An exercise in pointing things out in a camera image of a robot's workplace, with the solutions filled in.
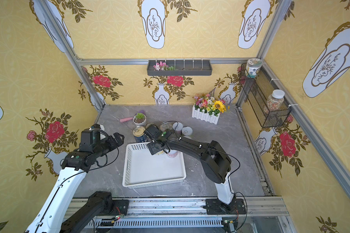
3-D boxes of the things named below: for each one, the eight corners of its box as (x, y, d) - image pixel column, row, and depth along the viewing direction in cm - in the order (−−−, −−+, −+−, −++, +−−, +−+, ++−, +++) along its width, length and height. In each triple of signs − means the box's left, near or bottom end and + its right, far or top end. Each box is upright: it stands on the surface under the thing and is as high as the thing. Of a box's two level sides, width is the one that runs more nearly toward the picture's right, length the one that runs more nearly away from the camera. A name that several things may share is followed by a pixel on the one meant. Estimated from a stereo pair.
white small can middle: (181, 134, 105) (181, 128, 100) (184, 129, 108) (185, 124, 103) (190, 138, 103) (190, 133, 98) (193, 133, 105) (194, 128, 100)
